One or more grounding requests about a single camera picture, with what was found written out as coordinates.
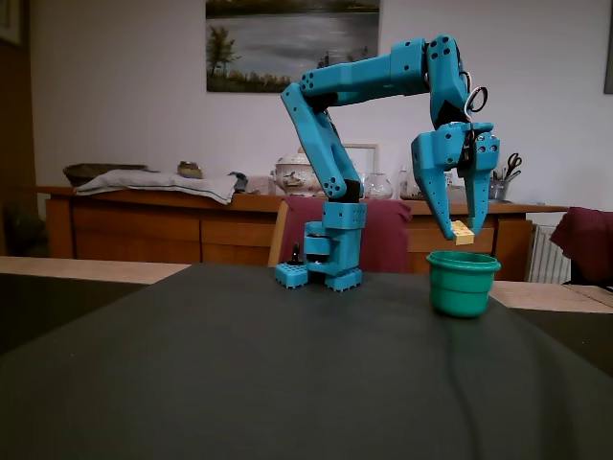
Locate servo wire loop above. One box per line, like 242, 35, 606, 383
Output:
459, 71, 489, 126

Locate white radiator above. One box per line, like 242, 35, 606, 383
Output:
526, 222, 574, 285

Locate green plastic cup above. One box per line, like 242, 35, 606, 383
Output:
425, 249, 502, 319

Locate blue gripper body black motor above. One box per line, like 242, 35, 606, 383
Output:
410, 121, 495, 182

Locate white porcelain tureen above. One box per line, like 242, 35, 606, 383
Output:
272, 147, 323, 196

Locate cream lego brick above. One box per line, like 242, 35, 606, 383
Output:
449, 219, 476, 246

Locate lake landscape painting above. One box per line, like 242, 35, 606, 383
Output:
205, 0, 383, 95

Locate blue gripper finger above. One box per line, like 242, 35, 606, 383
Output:
413, 165, 456, 241
461, 132, 502, 231

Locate maroon covered chair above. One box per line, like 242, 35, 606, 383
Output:
550, 206, 613, 289

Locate round glass bowl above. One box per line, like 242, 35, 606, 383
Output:
361, 171, 394, 200

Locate tall glass vase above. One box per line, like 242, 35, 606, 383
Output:
399, 162, 432, 201

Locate white picture frame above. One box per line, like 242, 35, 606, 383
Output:
344, 142, 381, 176

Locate black table cloth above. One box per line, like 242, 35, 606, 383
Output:
0, 262, 613, 460

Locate dark framed wall picture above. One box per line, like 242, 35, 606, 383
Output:
603, 0, 613, 95

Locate maroon cloth on chair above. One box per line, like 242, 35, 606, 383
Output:
280, 198, 413, 274

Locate black scissors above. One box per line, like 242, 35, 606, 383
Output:
502, 152, 523, 182

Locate wooden sideboard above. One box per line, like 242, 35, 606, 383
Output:
37, 185, 569, 284

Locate folded grey blanket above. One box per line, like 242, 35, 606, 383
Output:
74, 168, 248, 206

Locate dark shallow bowl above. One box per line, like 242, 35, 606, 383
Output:
63, 163, 148, 187

